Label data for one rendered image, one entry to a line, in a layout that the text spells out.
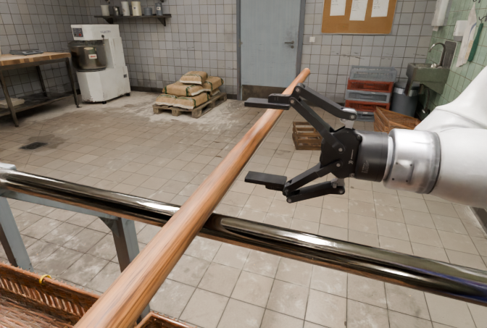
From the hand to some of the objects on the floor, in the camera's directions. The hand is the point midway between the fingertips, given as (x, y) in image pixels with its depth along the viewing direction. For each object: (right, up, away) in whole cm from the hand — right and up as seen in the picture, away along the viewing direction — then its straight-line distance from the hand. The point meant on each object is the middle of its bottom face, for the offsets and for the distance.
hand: (253, 141), depth 49 cm
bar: (-27, -108, +50) cm, 122 cm away
